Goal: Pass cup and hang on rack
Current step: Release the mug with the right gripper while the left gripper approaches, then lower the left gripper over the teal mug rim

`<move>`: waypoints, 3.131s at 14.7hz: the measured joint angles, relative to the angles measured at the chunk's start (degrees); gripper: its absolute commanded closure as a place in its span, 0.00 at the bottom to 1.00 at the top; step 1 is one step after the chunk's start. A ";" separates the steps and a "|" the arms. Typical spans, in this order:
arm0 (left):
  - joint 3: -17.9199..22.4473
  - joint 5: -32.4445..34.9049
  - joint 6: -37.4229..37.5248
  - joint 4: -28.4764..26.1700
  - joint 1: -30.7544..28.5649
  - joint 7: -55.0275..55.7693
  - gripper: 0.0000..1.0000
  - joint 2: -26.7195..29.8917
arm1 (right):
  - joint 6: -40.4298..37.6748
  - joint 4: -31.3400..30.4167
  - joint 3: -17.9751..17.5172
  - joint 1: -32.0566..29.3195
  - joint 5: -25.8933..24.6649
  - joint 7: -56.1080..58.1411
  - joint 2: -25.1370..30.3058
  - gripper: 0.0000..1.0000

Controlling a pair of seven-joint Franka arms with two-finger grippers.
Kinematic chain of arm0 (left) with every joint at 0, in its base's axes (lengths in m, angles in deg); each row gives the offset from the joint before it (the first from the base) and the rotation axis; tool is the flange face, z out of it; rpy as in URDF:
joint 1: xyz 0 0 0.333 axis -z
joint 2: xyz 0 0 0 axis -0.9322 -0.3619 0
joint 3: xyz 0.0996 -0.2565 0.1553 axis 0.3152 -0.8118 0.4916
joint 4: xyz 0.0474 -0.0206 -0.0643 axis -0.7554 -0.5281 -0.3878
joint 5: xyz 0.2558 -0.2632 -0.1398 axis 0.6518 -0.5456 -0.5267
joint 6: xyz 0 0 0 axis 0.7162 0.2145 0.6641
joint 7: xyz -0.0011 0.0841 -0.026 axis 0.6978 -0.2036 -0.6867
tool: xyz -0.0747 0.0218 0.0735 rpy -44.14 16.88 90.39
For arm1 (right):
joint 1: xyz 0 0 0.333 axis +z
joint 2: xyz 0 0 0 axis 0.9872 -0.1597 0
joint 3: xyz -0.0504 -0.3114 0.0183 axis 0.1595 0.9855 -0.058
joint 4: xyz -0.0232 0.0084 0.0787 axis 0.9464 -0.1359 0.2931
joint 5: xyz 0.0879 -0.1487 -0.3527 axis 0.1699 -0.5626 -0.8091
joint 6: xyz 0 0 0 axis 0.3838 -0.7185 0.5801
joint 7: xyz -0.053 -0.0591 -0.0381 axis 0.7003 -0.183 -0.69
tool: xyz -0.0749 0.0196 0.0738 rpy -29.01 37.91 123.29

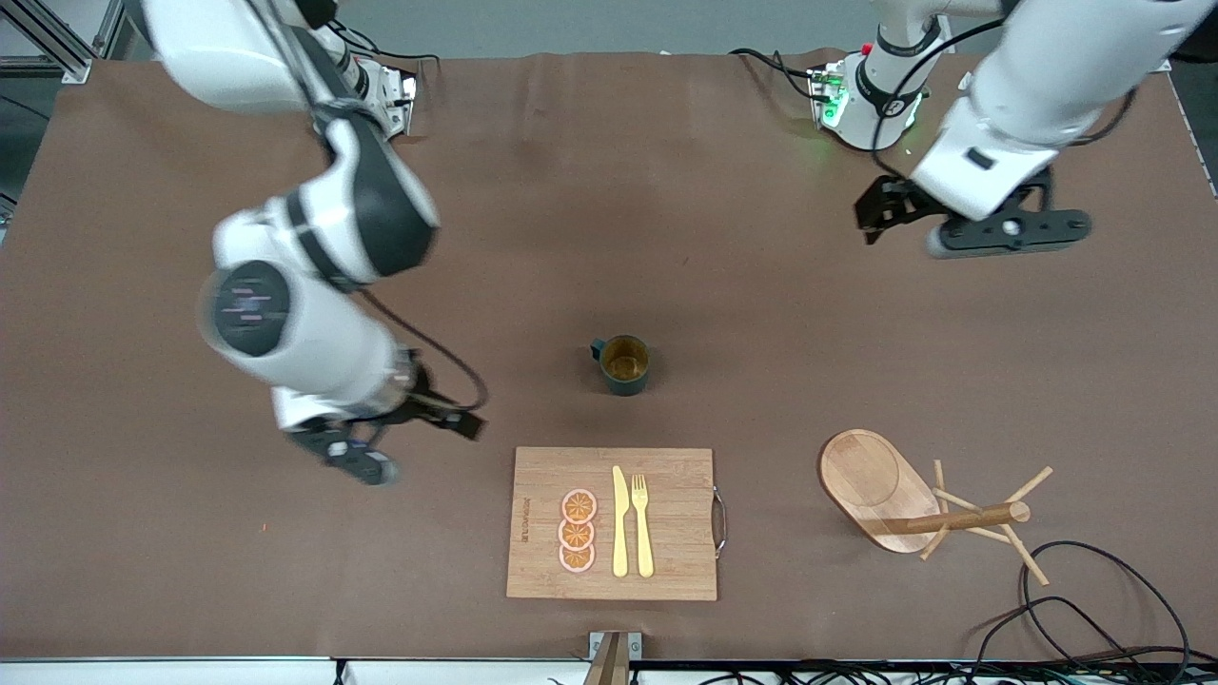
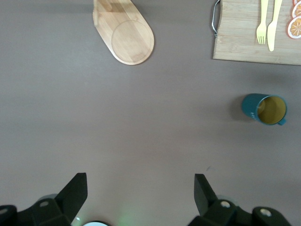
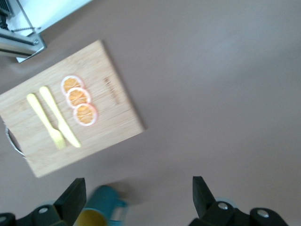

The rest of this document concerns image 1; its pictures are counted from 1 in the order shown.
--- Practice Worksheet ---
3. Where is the green cup yellow inside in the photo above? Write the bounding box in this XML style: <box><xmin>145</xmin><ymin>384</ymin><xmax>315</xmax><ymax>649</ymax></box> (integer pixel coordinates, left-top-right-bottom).
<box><xmin>589</xmin><ymin>334</ymin><xmax>652</xmax><ymax>398</ymax></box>

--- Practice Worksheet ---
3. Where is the wooden cup rack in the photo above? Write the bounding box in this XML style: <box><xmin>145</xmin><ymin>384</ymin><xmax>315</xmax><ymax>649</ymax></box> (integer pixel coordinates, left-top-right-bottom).
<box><xmin>818</xmin><ymin>429</ymin><xmax>1054</xmax><ymax>587</ymax></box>

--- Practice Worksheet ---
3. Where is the yellow plastic knife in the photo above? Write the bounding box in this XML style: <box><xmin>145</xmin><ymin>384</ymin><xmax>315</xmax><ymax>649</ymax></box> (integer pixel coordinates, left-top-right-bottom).
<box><xmin>611</xmin><ymin>465</ymin><xmax>631</xmax><ymax>578</ymax></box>

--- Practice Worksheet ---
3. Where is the yellow plastic fork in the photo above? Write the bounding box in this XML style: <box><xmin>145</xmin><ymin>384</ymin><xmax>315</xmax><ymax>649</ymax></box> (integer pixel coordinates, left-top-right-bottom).
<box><xmin>631</xmin><ymin>474</ymin><xmax>656</xmax><ymax>579</ymax></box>

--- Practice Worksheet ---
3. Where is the brown table cover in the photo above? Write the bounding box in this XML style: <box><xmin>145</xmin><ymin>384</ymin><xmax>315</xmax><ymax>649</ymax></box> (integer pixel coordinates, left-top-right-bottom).
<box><xmin>0</xmin><ymin>49</ymin><xmax>1218</xmax><ymax>662</ymax></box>

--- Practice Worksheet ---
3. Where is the bamboo cutting board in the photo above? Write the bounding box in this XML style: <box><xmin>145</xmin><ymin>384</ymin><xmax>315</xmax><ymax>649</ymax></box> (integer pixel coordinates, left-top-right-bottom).
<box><xmin>505</xmin><ymin>446</ymin><xmax>729</xmax><ymax>602</ymax></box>

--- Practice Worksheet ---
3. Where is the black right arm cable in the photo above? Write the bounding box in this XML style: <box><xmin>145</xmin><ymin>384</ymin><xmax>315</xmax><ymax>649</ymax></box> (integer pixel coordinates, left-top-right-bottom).
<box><xmin>360</xmin><ymin>288</ymin><xmax>489</xmax><ymax>412</ymax></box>

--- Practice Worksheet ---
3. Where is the aluminium camera mount post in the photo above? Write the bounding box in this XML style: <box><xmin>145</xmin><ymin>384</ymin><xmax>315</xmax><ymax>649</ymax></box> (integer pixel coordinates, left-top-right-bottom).
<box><xmin>582</xmin><ymin>633</ymin><xmax>631</xmax><ymax>685</ymax></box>

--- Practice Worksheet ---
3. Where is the black cable large loop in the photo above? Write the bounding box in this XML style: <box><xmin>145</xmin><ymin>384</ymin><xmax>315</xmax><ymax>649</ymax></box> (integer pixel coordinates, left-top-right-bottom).
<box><xmin>971</xmin><ymin>540</ymin><xmax>1192</xmax><ymax>667</ymax></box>

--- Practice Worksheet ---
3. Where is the black cable small loop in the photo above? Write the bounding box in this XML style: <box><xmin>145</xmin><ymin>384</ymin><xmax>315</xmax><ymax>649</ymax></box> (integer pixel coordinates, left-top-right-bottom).
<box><xmin>971</xmin><ymin>596</ymin><xmax>1143</xmax><ymax>667</ymax></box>

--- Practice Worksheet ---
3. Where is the aluminium frame with diagonal brace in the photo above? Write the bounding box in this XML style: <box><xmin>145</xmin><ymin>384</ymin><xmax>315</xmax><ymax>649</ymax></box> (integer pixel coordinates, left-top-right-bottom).
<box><xmin>0</xmin><ymin>0</ymin><xmax>125</xmax><ymax>85</ymax></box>

